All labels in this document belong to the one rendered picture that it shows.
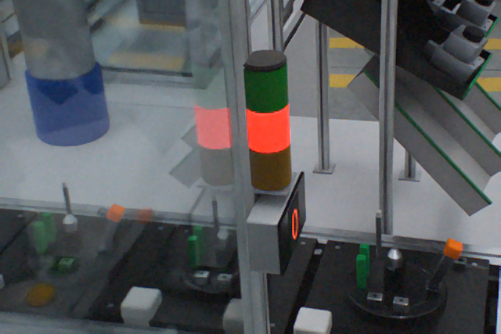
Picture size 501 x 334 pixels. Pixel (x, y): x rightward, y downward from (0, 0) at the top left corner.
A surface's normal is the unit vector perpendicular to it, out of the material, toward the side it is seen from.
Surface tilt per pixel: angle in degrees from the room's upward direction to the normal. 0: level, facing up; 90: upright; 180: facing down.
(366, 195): 0
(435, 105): 90
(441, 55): 87
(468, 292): 0
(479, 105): 90
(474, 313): 0
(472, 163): 45
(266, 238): 90
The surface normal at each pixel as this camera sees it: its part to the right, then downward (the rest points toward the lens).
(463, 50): -0.54, 0.38
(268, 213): -0.06, -0.88
